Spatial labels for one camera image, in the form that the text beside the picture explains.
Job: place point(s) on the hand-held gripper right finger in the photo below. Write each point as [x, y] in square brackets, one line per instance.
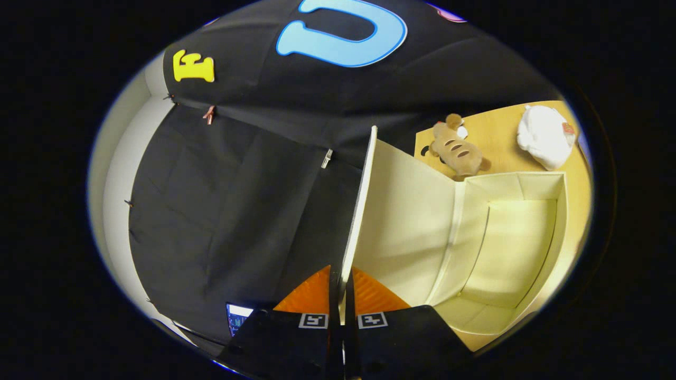
[401, 343]

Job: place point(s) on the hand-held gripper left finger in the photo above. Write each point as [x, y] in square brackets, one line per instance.
[285, 348]

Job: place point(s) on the grey fabric storage box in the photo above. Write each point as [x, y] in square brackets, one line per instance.
[412, 227]

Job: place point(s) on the blue lit screen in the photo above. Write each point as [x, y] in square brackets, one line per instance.
[237, 316]

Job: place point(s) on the silver clip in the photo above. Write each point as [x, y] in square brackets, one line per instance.
[327, 158]

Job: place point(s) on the brown plush toy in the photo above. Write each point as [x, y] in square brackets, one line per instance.
[459, 150]

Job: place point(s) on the copper clip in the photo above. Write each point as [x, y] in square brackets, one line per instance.
[209, 114]

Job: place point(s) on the white plush toy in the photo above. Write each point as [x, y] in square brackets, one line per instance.
[544, 137]

